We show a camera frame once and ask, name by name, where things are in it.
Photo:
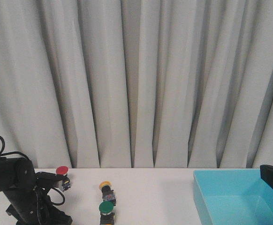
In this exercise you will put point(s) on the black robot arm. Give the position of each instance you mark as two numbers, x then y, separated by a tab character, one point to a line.
16	172

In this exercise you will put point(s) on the light blue plastic box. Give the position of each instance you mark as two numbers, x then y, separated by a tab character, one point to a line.
232	197

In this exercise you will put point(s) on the red push button far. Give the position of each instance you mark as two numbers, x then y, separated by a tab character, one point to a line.
63	171

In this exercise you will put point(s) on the green push button upright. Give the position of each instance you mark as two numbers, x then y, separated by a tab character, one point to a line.
106	213

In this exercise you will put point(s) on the yellow push button lying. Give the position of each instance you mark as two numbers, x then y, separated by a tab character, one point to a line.
108	194

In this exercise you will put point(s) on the white pleated curtain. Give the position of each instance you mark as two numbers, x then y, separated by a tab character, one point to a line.
138	83

